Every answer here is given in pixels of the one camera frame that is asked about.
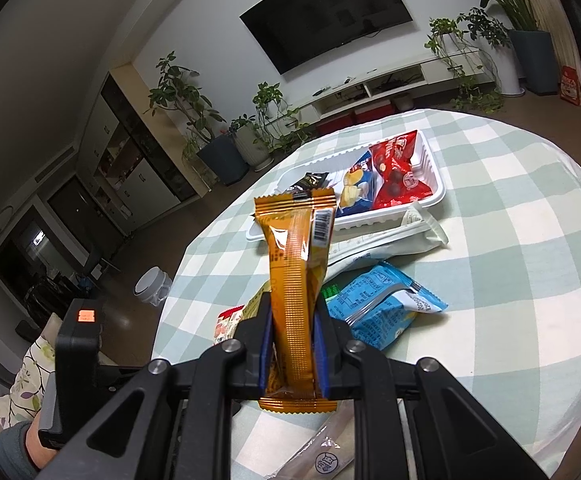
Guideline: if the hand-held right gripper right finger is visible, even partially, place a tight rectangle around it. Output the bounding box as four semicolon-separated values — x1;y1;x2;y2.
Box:
313;299;546;480

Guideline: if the orange snack packet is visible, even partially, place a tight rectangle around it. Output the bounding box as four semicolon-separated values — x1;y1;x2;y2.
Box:
254;188;339;414

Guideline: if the strawberry print snack packet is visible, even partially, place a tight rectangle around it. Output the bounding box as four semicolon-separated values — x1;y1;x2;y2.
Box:
214;282;342;346

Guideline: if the long white snack packet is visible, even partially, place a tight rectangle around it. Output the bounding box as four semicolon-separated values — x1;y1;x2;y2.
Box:
327;204;450;267

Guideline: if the red snack packet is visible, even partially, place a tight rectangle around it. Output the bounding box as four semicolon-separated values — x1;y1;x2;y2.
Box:
369;130;434;211

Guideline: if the wall television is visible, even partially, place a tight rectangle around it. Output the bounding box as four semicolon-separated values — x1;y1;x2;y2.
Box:
239;0;415;76

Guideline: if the trailing vine plant on stand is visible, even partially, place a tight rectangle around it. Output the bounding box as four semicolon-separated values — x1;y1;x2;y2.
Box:
425;17;505;114

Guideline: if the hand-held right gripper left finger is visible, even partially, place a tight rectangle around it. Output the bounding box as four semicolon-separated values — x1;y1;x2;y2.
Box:
35;291;276;480

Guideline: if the black snack packet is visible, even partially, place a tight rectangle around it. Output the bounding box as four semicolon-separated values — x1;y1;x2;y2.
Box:
289;172;329;197

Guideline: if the person's left forearm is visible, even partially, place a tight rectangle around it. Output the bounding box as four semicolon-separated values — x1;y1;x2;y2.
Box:
0;419;57;480

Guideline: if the dark door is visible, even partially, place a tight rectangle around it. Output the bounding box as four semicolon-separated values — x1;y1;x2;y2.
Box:
45;178;124;277

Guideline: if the clear packet with orange print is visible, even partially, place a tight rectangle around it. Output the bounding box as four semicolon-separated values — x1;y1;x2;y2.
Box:
264;416;357;480

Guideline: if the white plastic tray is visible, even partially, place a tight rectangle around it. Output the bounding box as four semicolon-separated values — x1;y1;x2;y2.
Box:
245;129;446;242

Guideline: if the white television cabinet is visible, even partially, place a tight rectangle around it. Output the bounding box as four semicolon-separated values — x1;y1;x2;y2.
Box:
309;52;487;122

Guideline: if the leafy tree in blue pot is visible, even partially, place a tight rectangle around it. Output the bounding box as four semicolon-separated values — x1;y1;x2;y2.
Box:
144;51;250;187

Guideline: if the white trash bin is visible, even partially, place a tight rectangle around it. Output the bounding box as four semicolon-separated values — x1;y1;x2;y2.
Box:
135;267;172;307

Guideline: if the red storage box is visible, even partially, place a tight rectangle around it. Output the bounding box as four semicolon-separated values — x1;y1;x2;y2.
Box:
355;99;395;124
317;112;357;136

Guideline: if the light blue snack packet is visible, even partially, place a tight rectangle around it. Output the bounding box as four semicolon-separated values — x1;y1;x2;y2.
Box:
325;261;450;352

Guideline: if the small plant ribbed white pot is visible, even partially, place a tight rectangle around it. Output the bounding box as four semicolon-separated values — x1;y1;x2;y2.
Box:
229;115;274;172

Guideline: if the gold snack packet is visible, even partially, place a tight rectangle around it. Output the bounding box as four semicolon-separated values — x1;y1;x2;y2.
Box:
248;282;273;319

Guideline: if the trailing pothos plant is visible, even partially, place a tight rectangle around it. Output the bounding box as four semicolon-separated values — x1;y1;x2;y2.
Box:
252;82;317;154

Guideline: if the white wall cupboard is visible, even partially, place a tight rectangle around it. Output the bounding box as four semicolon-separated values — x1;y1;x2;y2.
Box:
73;65;199;241

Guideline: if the broad leaf plant dark pot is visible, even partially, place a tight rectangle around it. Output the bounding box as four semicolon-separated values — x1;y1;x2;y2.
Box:
445;0;557;94

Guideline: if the red paper bag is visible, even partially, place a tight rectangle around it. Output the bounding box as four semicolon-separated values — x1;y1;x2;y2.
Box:
557;65;581;107

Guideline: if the leaf print cushion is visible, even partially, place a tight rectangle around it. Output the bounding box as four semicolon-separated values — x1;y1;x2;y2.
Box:
0;337;57;427

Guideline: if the bushy plant tall white pot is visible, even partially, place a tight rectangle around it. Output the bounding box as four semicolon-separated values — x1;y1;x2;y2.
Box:
465;6;525;97

